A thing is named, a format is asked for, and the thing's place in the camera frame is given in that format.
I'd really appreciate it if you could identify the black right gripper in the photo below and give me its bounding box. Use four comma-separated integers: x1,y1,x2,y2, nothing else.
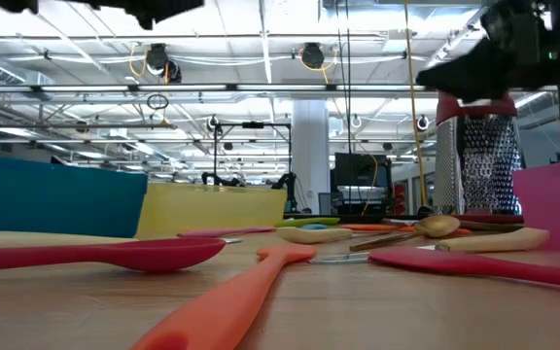
415,0,560,103

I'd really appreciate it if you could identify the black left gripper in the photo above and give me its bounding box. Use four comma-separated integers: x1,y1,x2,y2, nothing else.
0,0,206,31

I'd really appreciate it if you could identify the cream handled table knife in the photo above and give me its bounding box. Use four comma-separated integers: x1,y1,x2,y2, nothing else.
308,227,551,265
275,227,393,245

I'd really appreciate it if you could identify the orange silicone spatula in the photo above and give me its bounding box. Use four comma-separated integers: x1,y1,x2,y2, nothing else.
130,242,317,350
341,223,473,238

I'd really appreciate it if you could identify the red silicone spatula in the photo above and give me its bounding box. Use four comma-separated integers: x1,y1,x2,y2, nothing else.
367,245,560,292

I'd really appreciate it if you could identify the blue plastic bin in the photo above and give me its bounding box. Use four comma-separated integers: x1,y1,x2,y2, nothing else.
0,154,149,239

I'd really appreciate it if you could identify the green silicone spoon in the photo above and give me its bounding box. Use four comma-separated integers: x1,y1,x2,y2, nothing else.
273,217,341,228

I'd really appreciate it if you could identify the red silicone spoon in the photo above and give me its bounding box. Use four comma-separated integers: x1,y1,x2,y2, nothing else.
0,236,228,274

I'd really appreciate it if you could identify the long ceiling light bar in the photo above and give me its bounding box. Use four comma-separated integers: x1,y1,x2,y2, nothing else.
0,83,430,93

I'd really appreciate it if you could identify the black background screen rig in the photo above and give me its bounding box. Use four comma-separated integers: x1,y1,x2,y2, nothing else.
331,153,394,216

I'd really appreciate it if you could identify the white building pillar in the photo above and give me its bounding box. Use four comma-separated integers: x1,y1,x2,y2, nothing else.
291,99,331,215

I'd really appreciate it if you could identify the yellow plastic bin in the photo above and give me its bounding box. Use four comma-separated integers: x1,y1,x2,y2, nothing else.
135,182,289,239

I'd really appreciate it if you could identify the black ceiling cable reel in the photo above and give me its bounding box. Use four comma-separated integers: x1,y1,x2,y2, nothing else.
144,42,184,84
298,42,328,71

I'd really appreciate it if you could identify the yellow hanging cable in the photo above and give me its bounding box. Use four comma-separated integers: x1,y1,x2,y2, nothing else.
402,0,430,208

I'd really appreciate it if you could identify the steel box grater red handle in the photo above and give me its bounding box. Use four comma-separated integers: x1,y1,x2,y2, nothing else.
433,89,525,225

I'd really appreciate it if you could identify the black hanging looped cable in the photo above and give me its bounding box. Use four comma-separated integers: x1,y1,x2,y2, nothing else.
335,0,354,215

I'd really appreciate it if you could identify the black background frame rig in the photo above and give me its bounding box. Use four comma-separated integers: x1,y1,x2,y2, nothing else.
211,121,294,215

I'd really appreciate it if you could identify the black metal table frame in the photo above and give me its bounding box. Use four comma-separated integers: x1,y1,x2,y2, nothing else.
283,212,437,221

